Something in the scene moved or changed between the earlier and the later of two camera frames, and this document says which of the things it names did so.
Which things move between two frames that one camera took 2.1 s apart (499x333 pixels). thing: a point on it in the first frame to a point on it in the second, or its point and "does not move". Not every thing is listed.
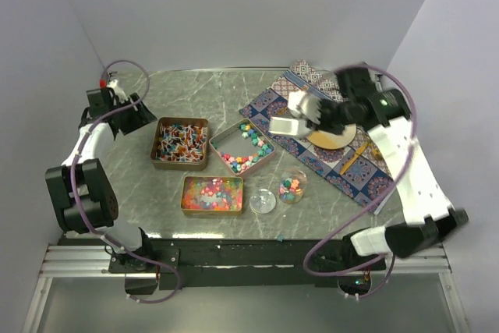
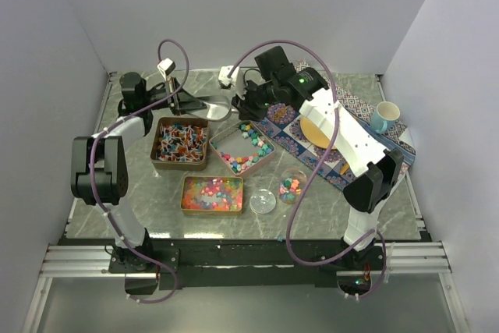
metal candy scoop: (288, 126) to (217, 108)
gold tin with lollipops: (180, 143) does not move
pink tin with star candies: (242, 147) does not move
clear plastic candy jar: (293, 185) does not move
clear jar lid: (263, 202) does not move
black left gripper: (140, 117) to (184, 102)
